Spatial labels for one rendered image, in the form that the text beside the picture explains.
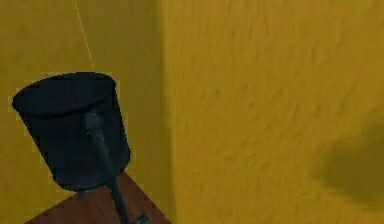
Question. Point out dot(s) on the brown wooden table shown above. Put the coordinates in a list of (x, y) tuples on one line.
[(96, 206)]

